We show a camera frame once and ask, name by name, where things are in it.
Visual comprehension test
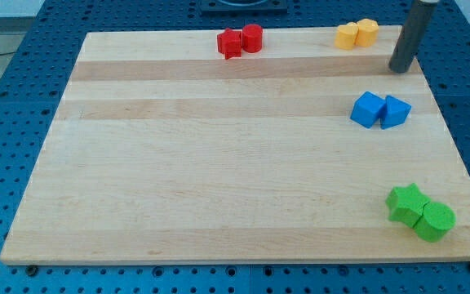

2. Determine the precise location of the blue triangle block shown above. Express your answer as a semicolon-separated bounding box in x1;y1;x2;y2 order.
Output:
381;96;412;129

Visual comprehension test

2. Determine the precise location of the yellow heart block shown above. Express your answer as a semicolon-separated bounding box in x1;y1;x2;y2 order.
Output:
334;22;359;50

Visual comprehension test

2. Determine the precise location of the yellow hexagon block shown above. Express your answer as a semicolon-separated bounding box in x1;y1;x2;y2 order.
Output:
355;18;379;47

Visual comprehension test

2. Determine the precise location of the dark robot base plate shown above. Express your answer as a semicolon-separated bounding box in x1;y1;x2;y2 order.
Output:
197;0;288;15

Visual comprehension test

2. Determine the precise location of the green star block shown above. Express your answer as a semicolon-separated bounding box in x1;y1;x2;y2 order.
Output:
385;183;431;228

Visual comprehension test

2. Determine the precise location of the red star block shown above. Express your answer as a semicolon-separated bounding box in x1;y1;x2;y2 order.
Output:
216;28;242;60

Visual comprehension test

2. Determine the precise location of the blue cube block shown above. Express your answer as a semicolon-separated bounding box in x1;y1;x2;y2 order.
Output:
350;91;387;128

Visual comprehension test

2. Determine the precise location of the light wooden board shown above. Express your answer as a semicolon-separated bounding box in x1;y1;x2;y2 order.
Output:
0;25;470;265

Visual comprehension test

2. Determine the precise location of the green cylinder block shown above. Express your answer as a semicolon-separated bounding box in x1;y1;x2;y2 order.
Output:
414;202;456;243

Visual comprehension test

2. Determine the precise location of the red cylinder block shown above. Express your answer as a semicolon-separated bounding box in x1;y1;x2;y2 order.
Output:
242;24;264;53

